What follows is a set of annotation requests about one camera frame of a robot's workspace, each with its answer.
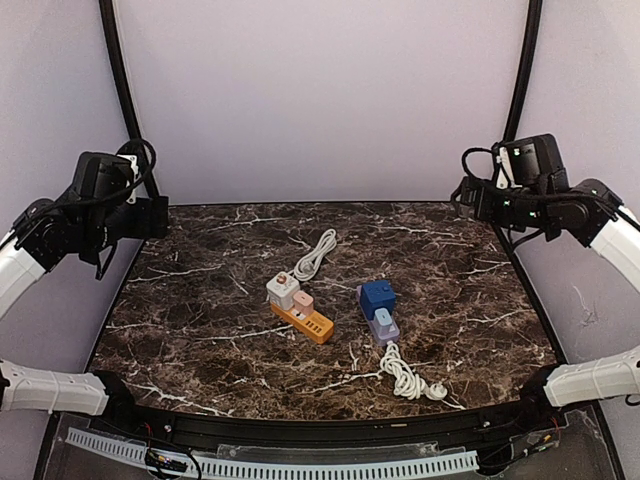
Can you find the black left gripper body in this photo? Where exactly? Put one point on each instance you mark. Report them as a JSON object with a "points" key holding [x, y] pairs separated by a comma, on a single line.
{"points": [[142, 226]]}

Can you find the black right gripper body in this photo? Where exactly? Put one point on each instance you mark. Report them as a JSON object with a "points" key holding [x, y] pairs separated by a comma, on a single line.
{"points": [[487, 210]]}

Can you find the blue cube socket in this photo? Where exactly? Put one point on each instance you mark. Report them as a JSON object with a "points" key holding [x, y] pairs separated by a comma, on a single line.
{"points": [[376, 295]]}

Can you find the white cube socket adapter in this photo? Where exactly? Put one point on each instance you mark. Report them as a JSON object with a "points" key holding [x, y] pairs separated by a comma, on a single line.
{"points": [[281, 290]]}

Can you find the light blue wall charger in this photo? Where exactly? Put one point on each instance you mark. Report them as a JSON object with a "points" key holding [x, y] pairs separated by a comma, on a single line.
{"points": [[383, 324]]}

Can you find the purple power strip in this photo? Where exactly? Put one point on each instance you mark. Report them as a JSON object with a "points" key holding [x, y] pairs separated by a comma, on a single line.
{"points": [[381, 341]]}

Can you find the pink wall charger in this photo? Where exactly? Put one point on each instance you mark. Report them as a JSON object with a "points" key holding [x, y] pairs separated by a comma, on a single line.
{"points": [[303, 302]]}

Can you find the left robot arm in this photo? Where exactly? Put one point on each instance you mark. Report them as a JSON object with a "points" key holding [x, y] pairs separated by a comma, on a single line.
{"points": [[98, 209]]}

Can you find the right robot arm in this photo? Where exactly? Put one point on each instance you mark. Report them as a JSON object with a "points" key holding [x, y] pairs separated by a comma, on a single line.
{"points": [[529, 192]]}

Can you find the orange power strip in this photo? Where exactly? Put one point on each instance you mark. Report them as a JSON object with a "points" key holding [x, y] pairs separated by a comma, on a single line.
{"points": [[315, 326]]}

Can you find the small circuit board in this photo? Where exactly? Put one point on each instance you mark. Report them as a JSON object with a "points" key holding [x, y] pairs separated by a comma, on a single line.
{"points": [[161, 461]]}

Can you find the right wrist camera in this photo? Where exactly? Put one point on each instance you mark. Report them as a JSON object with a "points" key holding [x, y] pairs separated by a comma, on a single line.
{"points": [[504, 177]]}

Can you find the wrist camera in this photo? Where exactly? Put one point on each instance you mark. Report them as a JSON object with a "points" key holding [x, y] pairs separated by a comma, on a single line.
{"points": [[504, 177], [140, 165]]}

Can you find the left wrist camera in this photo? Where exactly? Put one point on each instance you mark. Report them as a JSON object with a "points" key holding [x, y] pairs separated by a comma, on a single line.
{"points": [[140, 165]]}

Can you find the right black frame post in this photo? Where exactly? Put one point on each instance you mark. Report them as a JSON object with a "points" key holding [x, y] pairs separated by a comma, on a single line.
{"points": [[525, 66]]}

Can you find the black frame post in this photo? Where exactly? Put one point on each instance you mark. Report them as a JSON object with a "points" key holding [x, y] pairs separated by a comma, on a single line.
{"points": [[525, 66], [121, 83]]}

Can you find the left black frame post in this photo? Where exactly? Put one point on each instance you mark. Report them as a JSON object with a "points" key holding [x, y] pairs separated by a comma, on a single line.
{"points": [[121, 83]]}

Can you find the white slotted cable duct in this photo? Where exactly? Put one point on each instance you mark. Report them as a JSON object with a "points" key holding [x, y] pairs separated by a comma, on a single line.
{"points": [[411, 461]]}

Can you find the black front rail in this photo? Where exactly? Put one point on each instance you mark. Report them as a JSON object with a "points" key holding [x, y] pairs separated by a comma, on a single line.
{"points": [[476, 426]]}

